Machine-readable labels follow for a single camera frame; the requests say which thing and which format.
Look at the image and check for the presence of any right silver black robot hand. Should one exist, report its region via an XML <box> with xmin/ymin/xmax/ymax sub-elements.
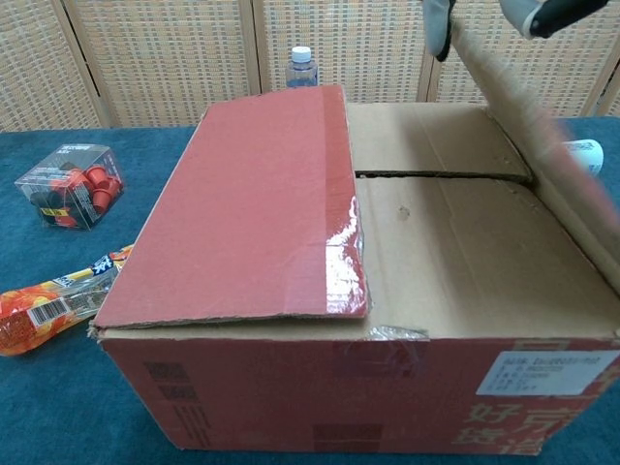
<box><xmin>421</xmin><ymin>0</ymin><xmax>582</xmax><ymax>63</ymax></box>

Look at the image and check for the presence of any red cardboard shipping box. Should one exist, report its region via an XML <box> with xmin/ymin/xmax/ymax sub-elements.
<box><xmin>86</xmin><ymin>14</ymin><xmax>620</xmax><ymax>457</ymax></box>

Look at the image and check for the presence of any clear box of red cups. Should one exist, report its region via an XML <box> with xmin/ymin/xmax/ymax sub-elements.
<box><xmin>14</xmin><ymin>143</ymin><xmax>125</xmax><ymax>230</ymax></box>

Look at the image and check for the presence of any clear water bottle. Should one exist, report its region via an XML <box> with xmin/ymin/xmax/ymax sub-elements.
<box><xmin>284</xmin><ymin>46</ymin><xmax>320</xmax><ymax>92</ymax></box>

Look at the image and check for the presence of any white blue plastic bottle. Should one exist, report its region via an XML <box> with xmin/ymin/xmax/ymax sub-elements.
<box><xmin>564</xmin><ymin>139</ymin><xmax>605</xmax><ymax>176</ymax></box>

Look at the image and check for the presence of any woven bamboo folding screen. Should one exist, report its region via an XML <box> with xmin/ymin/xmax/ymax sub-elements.
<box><xmin>0</xmin><ymin>0</ymin><xmax>620</xmax><ymax>135</ymax></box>

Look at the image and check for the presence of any blue table cloth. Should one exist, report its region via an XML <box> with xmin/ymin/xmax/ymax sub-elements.
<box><xmin>0</xmin><ymin>115</ymin><xmax>620</xmax><ymax>465</ymax></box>

